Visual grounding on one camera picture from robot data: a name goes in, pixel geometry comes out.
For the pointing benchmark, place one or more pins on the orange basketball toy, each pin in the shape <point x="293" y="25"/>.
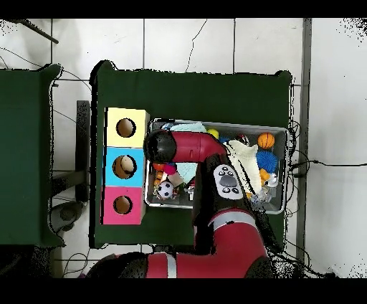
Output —
<point x="265" y="140"/>

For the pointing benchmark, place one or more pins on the dark green table cloth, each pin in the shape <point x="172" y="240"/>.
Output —
<point x="189" y="97"/>

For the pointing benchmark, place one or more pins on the red ball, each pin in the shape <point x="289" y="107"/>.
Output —
<point x="158" y="166"/>

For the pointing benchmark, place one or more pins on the green cloth side table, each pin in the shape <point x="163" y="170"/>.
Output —
<point x="26" y="155"/>

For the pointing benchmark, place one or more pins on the pink spiky ball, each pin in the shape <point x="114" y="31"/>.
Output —
<point x="170" y="169"/>

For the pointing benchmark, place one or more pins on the yellow ball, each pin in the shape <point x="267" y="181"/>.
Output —
<point x="213" y="133"/>

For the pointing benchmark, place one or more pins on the dark thin rod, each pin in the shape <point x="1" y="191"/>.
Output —
<point x="37" y="31"/>

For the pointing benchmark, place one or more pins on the light blue waffle cloth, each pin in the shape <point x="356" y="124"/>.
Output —
<point x="192" y="127"/>

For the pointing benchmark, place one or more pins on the orange plastic toy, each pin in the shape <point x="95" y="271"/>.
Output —
<point x="264" y="174"/>

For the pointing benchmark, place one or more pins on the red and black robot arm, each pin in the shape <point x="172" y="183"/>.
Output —
<point x="195" y="146"/>

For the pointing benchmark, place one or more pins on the beige round object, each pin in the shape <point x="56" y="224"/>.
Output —
<point x="127" y="165"/>

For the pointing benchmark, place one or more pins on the cream waffle cloth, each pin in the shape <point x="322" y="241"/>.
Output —
<point x="246" y="160"/>

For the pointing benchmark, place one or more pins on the blue spiky ball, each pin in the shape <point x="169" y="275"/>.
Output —
<point x="267" y="162"/>

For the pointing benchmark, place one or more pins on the shallow clear mesh bin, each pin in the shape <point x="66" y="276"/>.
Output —
<point x="280" y="195"/>

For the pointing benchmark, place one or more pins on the grey stand base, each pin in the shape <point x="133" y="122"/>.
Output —
<point x="66" y="213"/>

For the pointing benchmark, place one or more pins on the black and white soccer ball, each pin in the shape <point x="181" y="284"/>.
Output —
<point x="165" y="190"/>

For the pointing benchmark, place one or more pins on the black flat panel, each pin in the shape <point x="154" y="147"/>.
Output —
<point x="84" y="132"/>

